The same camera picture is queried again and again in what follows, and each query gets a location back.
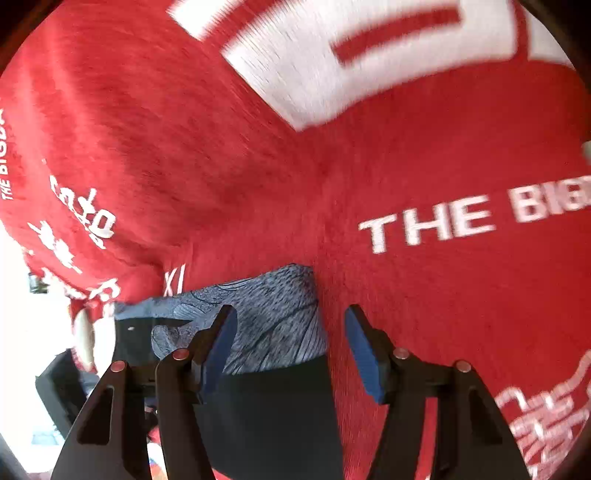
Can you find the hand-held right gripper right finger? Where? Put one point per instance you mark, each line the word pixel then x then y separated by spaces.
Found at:
pixel 364 360

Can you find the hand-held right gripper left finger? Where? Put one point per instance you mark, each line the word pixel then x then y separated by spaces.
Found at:
pixel 217 357

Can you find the black pants with blue stripes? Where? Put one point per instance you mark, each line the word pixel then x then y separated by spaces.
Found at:
pixel 277 415

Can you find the red printed blanket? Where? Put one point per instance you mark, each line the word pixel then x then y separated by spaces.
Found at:
pixel 231 161

